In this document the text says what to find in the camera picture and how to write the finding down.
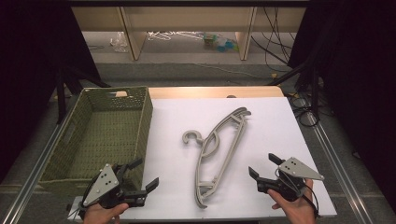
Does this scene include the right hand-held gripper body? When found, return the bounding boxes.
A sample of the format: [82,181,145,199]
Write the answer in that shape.
[257,156,325,203]

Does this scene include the coiled black floor cables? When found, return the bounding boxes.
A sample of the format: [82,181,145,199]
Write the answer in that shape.
[288,92,322,128]

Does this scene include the left hand-held gripper cable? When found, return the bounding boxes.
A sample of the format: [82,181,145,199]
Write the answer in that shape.
[65,172,104,220]

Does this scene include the black curtain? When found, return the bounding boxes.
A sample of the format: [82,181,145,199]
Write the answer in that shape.
[0,0,102,183]
[288,0,396,214]

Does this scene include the black hanging cables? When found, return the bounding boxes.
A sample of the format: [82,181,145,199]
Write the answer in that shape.
[250,7,297,66]

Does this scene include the green woven basket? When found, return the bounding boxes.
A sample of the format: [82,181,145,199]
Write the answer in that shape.
[38,86,154,198]

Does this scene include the grey plastic clothes hanger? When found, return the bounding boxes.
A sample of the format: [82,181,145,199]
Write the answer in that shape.
[182,106,252,209]

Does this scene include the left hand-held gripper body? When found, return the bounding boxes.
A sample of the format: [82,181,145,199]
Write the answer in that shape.
[78,163,148,213]

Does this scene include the beige wooden shelf unit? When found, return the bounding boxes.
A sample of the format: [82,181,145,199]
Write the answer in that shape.
[70,7,307,62]

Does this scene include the person's right hand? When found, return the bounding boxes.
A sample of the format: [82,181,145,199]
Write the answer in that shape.
[266,178,318,224]

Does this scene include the right hand-held gripper cable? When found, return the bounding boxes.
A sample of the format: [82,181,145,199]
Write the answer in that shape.
[303,183,321,218]

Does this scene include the colourful plastic toys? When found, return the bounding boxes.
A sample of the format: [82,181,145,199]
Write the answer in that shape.
[203,32,240,53]

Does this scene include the black metal stand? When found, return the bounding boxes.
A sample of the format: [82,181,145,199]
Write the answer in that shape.
[265,59,322,119]
[55,65,112,125]

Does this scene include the white hangers on floor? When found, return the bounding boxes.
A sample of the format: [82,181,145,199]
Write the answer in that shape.
[147,30,205,42]

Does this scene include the clear plastic bag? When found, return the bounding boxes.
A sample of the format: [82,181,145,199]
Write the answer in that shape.
[109,31,129,53]

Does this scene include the thin white floor cable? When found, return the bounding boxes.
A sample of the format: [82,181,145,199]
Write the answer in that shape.
[148,60,275,79]

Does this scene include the hand-held gripper cable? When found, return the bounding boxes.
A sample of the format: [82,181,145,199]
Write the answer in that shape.
[65,172,104,220]
[303,183,321,218]

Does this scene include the person's left hand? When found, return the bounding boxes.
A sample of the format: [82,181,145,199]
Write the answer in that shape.
[82,203,130,224]

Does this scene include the white table mat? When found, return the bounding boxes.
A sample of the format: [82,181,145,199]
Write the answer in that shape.
[67,96,338,221]

